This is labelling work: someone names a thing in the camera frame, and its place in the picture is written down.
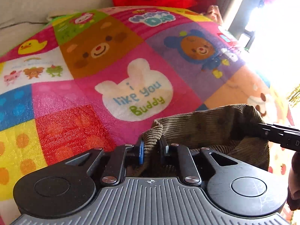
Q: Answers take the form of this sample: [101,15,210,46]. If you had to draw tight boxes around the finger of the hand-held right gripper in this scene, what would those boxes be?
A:
[254,121,300,143]

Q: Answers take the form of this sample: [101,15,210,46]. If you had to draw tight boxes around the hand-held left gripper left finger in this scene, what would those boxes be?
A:
[63,139,145,185]

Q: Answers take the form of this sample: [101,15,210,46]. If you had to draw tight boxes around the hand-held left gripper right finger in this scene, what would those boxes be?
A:
[159,138,239,186]

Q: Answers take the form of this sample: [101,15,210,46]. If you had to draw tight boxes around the olive corduroy pants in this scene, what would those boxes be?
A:
[140,104,270,177]

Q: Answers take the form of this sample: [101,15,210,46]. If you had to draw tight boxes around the person's right hand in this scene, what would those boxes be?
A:
[286,152,300,212]

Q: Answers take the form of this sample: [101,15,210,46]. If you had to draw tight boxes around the colourful printed cartoon blanket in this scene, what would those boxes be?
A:
[0,6,300,225]

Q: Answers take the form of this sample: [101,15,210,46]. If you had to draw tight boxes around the pink patterned cloth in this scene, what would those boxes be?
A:
[205,5,224,25]

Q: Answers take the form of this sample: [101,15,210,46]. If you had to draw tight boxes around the beige sofa cushion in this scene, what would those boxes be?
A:
[0,0,113,57]

